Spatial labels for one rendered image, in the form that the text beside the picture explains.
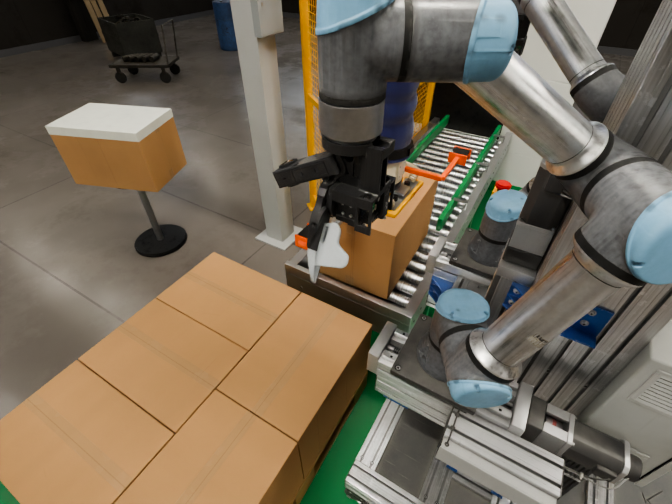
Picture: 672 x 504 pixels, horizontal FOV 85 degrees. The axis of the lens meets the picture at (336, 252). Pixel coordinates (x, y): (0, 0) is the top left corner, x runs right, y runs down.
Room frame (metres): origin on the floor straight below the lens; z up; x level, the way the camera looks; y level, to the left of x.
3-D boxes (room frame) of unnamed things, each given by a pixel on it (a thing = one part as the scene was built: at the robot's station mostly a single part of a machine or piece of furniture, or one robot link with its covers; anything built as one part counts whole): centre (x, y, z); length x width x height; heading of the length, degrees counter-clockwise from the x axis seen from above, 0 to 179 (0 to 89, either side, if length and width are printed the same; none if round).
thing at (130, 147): (2.29, 1.42, 0.82); 0.60 x 0.40 x 0.40; 80
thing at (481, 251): (0.98, -0.55, 1.09); 0.15 x 0.15 x 0.10
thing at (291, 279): (1.21, -0.04, 0.47); 0.70 x 0.03 x 0.15; 59
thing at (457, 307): (0.55, -0.29, 1.20); 0.13 x 0.12 x 0.14; 179
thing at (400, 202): (1.47, -0.31, 0.97); 0.34 x 0.10 x 0.05; 149
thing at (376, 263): (1.54, -0.22, 0.75); 0.60 x 0.40 x 0.40; 150
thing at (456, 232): (2.06, -0.92, 0.50); 2.31 x 0.05 x 0.19; 149
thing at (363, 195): (0.42, -0.02, 1.66); 0.09 x 0.08 x 0.12; 59
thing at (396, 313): (1.21, -0.04, 0.58); 0.70 x 0.03 x 0.06; 59
